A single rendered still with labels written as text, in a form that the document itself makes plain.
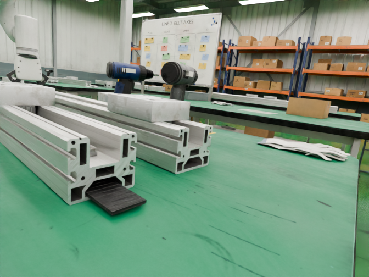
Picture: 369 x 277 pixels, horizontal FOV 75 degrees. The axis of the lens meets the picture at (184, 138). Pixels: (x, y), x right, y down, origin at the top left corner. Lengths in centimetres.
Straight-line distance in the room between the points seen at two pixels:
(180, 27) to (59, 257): 389
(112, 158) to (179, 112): 20
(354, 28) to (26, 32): 1056
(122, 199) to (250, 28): 1181
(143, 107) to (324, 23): 1087
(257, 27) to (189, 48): 821
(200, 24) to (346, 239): 364
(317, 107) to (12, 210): 222
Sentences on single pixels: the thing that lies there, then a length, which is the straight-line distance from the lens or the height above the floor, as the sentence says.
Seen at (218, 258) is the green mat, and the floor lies 78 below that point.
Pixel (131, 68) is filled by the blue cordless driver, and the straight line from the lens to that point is 93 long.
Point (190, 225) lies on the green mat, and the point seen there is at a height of 78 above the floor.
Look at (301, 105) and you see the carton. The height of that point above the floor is 87.
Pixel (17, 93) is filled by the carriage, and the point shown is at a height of 89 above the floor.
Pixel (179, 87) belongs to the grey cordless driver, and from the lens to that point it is 70.
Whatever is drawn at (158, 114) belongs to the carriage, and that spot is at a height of 88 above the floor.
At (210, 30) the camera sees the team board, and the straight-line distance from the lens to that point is 373.
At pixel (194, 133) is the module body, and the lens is 50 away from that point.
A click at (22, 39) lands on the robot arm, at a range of 129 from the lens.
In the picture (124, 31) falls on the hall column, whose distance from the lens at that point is 945.
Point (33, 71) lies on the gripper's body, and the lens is 131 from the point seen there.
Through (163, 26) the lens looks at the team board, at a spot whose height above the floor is 182.
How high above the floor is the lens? 94
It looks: 12 degrees down
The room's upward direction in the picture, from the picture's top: 6 degrees clockwise
